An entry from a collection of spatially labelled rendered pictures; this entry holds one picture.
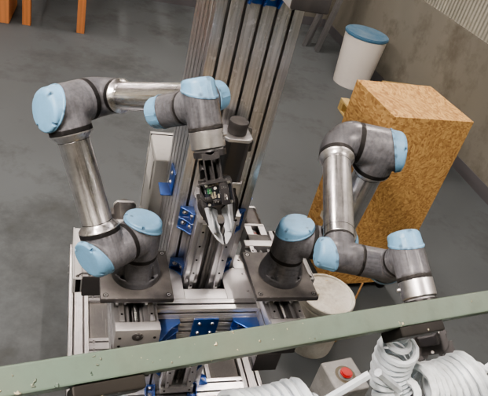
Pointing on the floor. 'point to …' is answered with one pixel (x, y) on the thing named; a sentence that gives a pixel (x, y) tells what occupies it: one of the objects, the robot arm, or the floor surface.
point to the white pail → (339, 301)
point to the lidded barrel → (358, 55)
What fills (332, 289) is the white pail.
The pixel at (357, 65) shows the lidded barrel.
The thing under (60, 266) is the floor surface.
